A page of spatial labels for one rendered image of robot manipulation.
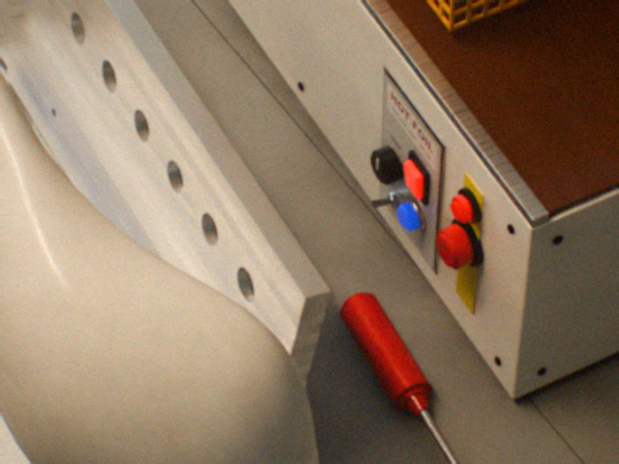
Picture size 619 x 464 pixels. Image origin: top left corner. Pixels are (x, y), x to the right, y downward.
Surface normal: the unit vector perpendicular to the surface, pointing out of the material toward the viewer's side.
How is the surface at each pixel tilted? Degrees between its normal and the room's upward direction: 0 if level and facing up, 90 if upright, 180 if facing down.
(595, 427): 0
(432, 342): 0
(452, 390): 0
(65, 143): 79
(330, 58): 90
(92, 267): 19
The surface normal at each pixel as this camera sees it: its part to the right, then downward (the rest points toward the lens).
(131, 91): -0.86, 0.24
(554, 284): 0.48, 0.69
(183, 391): 0.26, 0.07
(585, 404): 0.00, -0.62
